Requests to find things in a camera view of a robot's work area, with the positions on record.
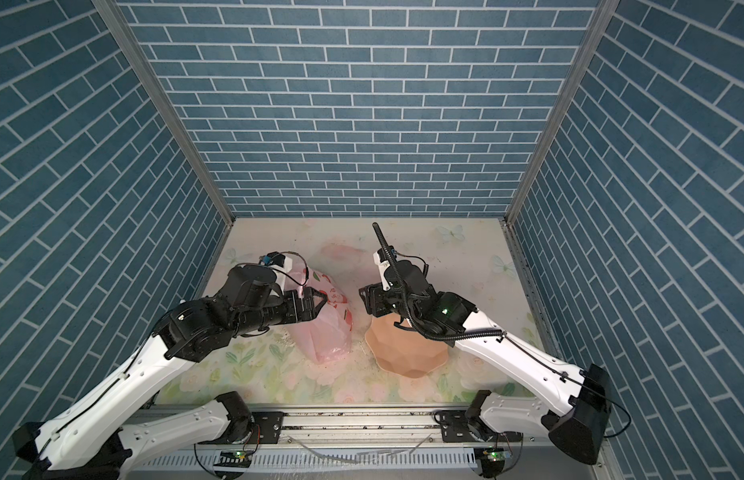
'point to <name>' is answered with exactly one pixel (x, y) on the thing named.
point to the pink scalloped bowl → (404, 351)
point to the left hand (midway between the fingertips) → (316, 301)
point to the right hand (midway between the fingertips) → (364, 286)
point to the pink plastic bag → (327, 336)
